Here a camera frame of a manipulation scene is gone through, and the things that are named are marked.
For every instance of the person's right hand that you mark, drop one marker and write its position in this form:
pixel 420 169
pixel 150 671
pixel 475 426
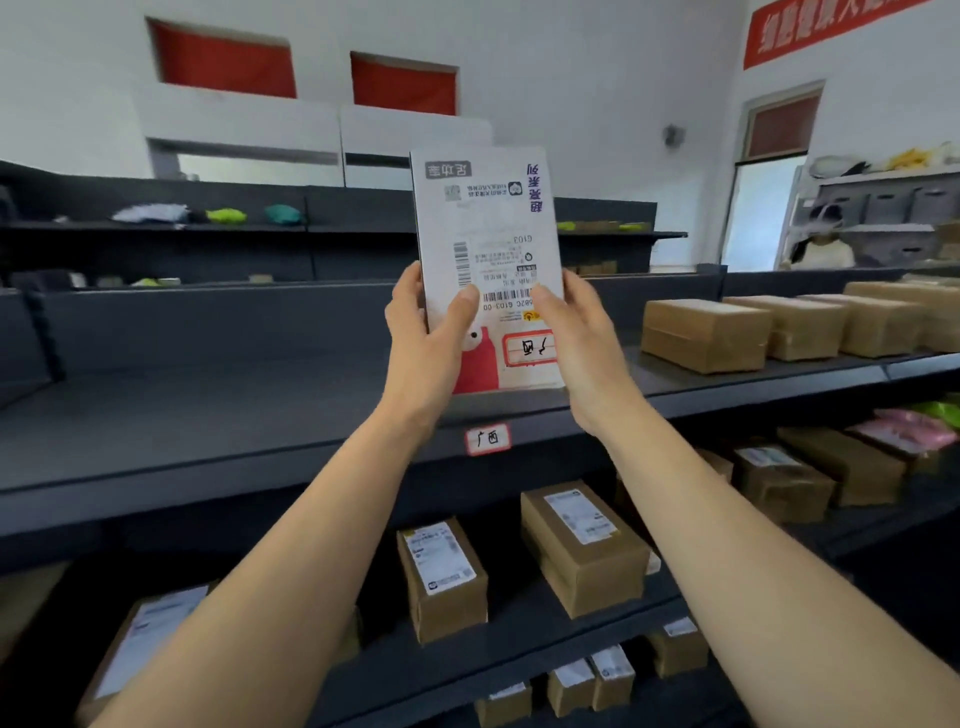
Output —
pixel 592 367

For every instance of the person's left hand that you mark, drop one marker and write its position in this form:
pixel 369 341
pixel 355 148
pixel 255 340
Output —
pixel 416 367

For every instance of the person's right thumb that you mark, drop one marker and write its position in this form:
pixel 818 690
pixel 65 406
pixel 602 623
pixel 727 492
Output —
pixel 546 304

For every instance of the person's left thumb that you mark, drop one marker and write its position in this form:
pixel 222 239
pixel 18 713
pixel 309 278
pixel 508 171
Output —
pixel 459 311

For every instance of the white box with red print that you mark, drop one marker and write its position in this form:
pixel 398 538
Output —
pixel 487 240

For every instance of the person's right forearm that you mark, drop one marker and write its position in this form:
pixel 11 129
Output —
pixel 750 585

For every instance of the person's left forearm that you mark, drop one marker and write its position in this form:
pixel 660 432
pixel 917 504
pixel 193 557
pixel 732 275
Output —
pixel 285 570

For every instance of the yellow green flat packet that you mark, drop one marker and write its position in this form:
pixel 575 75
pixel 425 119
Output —
pixel 600 226

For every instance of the dark grey shelf unit behind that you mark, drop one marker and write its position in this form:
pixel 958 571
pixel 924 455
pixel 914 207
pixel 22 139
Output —
pixel 360 251

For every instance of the white shelf label red border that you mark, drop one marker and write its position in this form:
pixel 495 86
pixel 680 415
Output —
pixel 488 439

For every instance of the plain brown cardboard box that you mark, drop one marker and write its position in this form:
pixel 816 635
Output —
pixel 877 326
pixel 802 330
pixel 937 315
pixel 705 337

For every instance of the teal bag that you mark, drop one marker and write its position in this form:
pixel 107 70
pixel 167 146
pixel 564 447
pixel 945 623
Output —
pixel 283 214

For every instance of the red window blind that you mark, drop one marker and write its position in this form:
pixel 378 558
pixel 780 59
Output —
pixel 405 86
pixel 225 64

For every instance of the white door with red transom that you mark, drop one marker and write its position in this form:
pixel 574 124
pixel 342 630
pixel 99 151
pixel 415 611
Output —
pixel 761 195

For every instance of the lime green bag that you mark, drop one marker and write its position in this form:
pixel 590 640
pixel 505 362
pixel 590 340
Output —
pixel 226 216

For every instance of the brown box with white label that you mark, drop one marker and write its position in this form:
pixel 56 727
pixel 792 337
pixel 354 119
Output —
pixel 784 487
pixel 585 555
pixel 442 585
pixel 847 465
pixel 142 645

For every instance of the dark grey metal shelf unit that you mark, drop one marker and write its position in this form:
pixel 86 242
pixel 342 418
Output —
pixel 225 420

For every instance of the grey storage bin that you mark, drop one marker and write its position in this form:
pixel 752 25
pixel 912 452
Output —
pixel 891 206
pixel 846 210
pixel 936 204

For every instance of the white bundle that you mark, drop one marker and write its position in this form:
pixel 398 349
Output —
pixel 836 166

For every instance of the white plastic bag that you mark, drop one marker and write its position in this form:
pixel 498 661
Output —
pixel 150 214

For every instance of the white storage rack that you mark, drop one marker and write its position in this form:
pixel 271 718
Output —
pixel 885 225

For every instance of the small brown labelled box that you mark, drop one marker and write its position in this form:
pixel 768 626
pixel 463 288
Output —
pixel 679 649
pixel 613 679
pixel 504 706
pixel 570 688

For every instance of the pink plastic packet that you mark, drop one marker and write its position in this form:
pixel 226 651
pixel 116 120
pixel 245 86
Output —
pixel 907 431

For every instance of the yellow bundle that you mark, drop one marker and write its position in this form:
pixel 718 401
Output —
pixel 907 160

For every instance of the green plastic packet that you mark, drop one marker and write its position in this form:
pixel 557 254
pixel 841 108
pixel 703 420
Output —
pixel 941 412

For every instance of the grey wall fan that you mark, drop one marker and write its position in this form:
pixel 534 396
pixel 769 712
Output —
pixel 673 136

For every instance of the red wall banner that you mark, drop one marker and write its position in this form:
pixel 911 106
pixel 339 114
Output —
pixel 817 26

